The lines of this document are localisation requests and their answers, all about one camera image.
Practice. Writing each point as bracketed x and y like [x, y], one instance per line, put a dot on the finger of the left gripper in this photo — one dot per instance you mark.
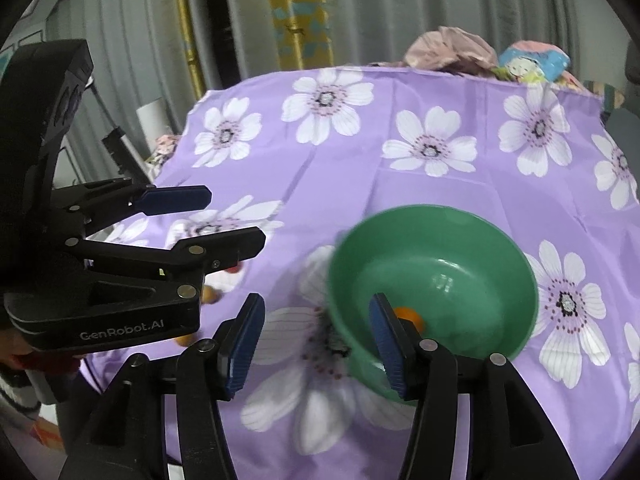
[215, 252]
[157, 201]

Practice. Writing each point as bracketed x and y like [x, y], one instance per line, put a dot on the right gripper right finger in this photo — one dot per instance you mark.
[398, 344]

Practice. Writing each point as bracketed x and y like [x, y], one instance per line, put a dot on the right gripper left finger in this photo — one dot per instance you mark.
[238, 345]

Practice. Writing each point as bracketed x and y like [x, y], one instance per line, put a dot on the orange tangerine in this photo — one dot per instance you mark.
[410, 315]

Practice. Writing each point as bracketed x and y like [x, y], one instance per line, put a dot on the yellow cherry tomato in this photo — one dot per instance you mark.
[210, 295]
[186, 340]

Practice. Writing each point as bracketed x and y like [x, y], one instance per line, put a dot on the green plastic bowl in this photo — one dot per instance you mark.
[469, 282]

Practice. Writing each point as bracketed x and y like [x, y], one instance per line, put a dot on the person left hand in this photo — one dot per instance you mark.
[16, 353]

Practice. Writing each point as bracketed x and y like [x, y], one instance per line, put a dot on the black light stand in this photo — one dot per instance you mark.
[126, 157]

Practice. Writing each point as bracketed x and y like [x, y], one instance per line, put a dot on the white paper roll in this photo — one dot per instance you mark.
[154, 121]

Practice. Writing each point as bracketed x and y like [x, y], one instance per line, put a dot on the purple floral tablecloth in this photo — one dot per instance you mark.
[305, 156]

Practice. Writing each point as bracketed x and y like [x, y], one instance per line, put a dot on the yellow patterned curtain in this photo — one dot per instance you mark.
[302, 29]

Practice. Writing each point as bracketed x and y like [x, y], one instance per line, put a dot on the pink cloth pile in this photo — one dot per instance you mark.
[453, 50]

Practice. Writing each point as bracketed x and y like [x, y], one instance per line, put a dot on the grey sofa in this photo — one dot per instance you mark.
[621, 107]

